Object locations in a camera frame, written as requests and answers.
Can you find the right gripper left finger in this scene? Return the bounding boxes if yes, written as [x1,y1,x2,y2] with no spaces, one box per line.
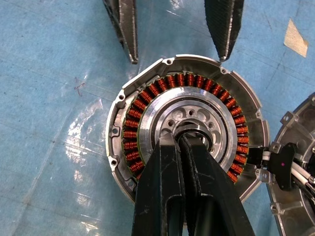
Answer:
[131,132,187,236]

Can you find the blue plastic table sheet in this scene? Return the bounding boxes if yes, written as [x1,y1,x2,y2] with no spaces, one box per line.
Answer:
[0,0,315,236]

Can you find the motor housing with copper windings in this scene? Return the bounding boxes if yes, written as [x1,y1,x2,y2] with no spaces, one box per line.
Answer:
[105,54,271,205]

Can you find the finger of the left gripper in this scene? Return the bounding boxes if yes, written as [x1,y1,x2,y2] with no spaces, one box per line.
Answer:
[204,0,245,62]
[102,0,139,65]

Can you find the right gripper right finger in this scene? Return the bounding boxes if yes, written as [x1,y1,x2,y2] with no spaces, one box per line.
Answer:
[176,134,256,236]

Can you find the beige tape piece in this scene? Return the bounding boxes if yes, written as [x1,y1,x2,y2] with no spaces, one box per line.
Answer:
[283,18,309,59]

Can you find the silver hinged motor lid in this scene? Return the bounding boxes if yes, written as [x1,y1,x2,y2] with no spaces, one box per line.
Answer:
[267,92,315,236]

